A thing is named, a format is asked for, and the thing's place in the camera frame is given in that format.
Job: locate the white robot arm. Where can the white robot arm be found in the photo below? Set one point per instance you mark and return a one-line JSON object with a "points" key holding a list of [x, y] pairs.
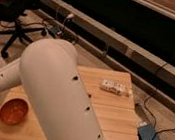
{"points": [[47, 70]]}

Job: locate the teal electronic device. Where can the teal electronic device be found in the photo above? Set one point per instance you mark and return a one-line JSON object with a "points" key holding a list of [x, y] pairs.
{"points": [[55, 31]]}

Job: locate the orange ceramic bowl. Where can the orange ceramic bowl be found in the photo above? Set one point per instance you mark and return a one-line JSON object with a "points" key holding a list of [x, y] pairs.
{"points": [[14, 111]]}

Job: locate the blue power adapter box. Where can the blue power adapter box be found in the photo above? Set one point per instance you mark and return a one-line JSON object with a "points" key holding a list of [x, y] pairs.
{"points": [[147, 132]]}

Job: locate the white snack package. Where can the white snack package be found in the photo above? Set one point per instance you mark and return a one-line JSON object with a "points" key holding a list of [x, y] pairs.
{"points": [[116, 88]]}

